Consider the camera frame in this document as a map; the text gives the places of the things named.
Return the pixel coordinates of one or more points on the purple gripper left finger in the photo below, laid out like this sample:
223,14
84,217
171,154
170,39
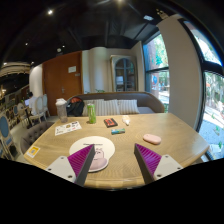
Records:
75,167

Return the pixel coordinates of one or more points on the wooden door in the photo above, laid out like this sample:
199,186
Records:
62,78

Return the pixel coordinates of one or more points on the white printed menu sheet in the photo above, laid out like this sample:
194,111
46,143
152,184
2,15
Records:
63,129

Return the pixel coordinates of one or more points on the striped cushion right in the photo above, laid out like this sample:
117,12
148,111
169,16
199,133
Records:
128,107

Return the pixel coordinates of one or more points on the yellow table sticker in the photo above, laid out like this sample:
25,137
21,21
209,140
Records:
32,151

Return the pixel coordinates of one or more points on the black red card box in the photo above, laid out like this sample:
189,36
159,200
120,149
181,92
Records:
110,122

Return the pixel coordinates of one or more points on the arched glass cabinet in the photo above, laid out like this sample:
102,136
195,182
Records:
124,73

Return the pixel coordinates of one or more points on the green drink can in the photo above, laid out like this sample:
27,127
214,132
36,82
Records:
91,113

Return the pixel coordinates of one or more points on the striped cushion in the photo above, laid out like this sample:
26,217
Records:
128,107
102,107

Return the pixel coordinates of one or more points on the small teal packet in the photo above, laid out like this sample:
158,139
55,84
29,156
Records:
117,131

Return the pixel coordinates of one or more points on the white chair with person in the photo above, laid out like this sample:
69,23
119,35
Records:
37,109

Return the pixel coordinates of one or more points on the round white mouse pad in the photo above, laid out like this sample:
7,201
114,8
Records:
104,150

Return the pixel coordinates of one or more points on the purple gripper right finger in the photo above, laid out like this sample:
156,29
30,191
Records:
154,166

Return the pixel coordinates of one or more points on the black backpack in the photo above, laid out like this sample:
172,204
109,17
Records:
75,107

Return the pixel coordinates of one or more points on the grey tufted chair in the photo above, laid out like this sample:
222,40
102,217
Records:
32,134

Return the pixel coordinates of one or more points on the striped cushion left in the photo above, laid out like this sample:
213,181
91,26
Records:
102,107

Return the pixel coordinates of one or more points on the blue cushioned chair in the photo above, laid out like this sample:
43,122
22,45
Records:
6,138

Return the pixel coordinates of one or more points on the clear shaker bottle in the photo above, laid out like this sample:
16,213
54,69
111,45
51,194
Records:
61,109

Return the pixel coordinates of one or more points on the white wrapped packet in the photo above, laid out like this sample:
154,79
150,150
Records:
126,119

